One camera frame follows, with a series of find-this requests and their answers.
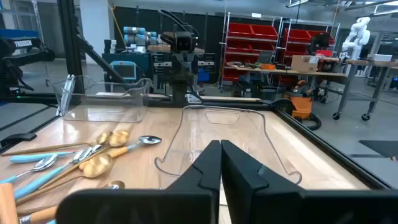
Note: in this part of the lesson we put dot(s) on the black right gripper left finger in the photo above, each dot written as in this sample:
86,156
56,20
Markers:
186,202

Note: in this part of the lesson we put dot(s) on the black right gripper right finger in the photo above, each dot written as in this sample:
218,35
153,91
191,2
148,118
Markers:
248,202

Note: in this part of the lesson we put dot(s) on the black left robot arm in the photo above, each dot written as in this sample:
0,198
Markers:
179,91

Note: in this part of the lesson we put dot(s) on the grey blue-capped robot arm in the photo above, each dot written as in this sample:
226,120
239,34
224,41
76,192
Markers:
133,31

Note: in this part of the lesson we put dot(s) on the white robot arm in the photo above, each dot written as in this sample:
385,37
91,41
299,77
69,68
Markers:
357,34

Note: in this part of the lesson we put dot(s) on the black drawer cabinet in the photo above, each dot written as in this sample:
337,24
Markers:
158,62

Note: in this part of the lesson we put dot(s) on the red storage bin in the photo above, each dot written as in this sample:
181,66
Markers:
297,35
264,46
264,31
239,46
241,29

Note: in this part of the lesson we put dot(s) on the blue-rimmed teach pendant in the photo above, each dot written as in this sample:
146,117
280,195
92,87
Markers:
124,71

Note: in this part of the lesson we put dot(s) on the metal shelf rack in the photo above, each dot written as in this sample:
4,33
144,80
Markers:
242,39
311,22

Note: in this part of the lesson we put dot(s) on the clear plastic bin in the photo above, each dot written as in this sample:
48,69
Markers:
102,112
192,130

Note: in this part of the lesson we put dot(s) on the small stacked boxes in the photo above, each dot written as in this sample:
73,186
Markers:
110,46

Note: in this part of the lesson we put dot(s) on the grey laptop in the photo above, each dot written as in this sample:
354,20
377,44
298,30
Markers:
265,57

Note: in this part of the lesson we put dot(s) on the orange tool case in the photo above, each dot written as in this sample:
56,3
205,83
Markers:
267,66

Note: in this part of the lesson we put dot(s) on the white column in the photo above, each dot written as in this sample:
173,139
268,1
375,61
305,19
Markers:
93,28

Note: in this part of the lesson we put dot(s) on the orange shop vacuum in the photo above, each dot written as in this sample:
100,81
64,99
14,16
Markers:
300,107

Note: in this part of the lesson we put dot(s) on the brown cardboard box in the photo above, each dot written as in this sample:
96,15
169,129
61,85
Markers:
304,63

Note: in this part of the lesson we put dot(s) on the black monitor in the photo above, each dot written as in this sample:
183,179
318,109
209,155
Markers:
320,42

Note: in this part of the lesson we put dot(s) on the black mat with hazard stripes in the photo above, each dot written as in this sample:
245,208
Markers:
382,147

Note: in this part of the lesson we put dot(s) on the blue shelf board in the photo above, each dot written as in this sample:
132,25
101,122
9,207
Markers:
18,33

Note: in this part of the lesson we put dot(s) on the wood-top workbench on casters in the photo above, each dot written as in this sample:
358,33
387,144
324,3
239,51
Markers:
360,62

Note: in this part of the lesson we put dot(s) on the black table clamp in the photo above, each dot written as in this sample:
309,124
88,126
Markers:
18,137

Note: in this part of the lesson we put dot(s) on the white box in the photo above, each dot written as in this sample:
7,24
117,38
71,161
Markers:
382,58

